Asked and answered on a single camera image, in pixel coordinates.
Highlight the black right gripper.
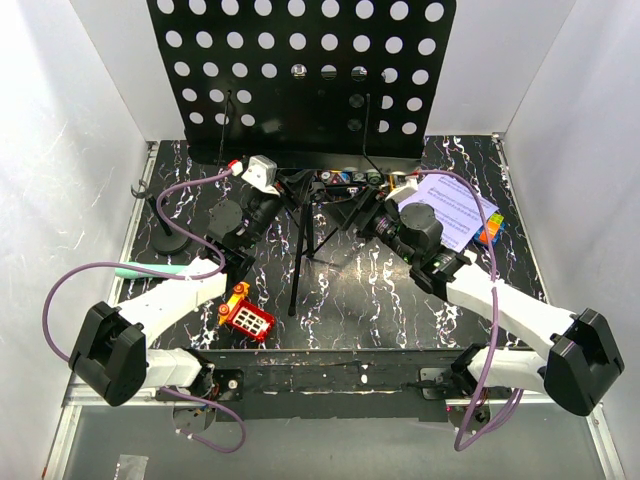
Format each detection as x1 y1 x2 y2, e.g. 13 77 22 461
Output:
321 185 418 267

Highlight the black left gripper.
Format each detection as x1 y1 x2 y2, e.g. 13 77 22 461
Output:
242 163 317 251

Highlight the black music stand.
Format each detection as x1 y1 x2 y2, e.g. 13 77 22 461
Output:
146 0 460 317

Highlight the sheet music page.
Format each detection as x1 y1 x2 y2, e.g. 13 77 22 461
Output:
406 174 483 252

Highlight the black microphone desk stand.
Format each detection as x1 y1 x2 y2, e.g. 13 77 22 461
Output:
131 179 191 256

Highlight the mint green toy microphone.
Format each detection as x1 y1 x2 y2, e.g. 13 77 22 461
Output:
115 262 186 280

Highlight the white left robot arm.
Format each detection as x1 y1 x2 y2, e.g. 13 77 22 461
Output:
65 167 313 406

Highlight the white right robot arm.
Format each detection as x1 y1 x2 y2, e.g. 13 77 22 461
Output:
327 188 624 416

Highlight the black poker chip case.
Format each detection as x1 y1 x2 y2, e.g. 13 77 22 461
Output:
313 170 404 202

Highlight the orange blue toy brick stack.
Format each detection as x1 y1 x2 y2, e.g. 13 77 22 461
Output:
473 212 505 247

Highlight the red yellow toy brick house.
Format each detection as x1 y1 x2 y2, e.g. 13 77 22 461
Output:
218 282 276 342

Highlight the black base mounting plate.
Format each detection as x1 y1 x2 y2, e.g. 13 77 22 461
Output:
197 349 469 421

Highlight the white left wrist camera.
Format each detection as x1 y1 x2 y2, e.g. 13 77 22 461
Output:
228 155 280 196

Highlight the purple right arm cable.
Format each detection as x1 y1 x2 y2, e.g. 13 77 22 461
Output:
407 169 525 452

